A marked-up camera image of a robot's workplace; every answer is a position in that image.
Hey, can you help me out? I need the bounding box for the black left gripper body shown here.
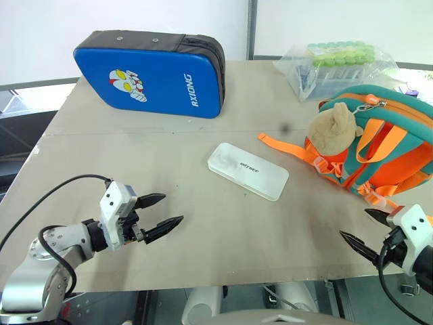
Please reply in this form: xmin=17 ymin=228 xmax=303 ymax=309
xmin=118 ymin=204 xmax=149 ymax=244

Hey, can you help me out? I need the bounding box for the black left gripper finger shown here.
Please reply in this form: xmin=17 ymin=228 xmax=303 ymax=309
xmin=143 ymin=215 xmax=185 ymax=245
xmin=136 ymin=193 xmax=167 ymax=211

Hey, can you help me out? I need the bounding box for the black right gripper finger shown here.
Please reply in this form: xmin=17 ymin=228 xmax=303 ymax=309
xmin=338 ymin=230 xmax=380 ymax=264
xmin=364 ymin=207 xmax=390 ymax=227

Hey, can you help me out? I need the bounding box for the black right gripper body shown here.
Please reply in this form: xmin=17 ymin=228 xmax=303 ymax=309
xmin=373 ymin=226 xmax=409 ymax=272

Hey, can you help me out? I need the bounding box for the teal and orange backpack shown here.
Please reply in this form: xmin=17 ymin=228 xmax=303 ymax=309
xmin=256 ymin=84 xmax=433 ymax=209

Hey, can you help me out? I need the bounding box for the white rectangular box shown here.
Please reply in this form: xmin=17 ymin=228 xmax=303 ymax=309
xmin=206 ymin=142 xmax=290 ymax=202

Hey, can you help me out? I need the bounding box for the blue cartoon case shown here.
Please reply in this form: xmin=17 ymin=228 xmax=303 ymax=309
xmin=72 ymin=30 xmax=227 ymax=120

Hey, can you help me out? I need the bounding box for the white rounded cylinder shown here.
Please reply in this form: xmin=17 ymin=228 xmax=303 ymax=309
xmin=180 ymin=286 xmax=225 ymax=325
xmin=269 ymin=280 xmax=319 ymax=313

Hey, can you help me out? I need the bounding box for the beige plush toy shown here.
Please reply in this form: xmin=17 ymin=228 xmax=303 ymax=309
xmin=305 ymin=102 xmax=365 ymax=157

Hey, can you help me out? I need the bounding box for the grey robot torso cover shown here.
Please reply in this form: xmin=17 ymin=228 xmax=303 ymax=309
xmin=208 ymin=309 xmax=343 ymax=325

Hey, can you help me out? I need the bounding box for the clear plastic bag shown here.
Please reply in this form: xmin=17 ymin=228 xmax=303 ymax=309
xmin=272 ymin=39 xmax=401 ymax=103

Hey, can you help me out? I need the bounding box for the green capped tube rack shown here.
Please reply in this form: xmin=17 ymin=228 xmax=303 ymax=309
xmin=305 ymin=40 xmax=377 ymax=79

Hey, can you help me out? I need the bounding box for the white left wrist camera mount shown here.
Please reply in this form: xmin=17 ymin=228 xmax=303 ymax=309
xmin=99 ymin=180 xmax=139 ymax=252

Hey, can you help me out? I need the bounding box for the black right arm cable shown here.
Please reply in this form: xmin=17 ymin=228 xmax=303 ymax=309
xmin=378 ymin=232 xmax=431 ymax=325

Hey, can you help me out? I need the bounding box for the grey vertical post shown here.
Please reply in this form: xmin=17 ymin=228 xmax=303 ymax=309
xmin=246 ymin=0 xmax=258 ymax=61

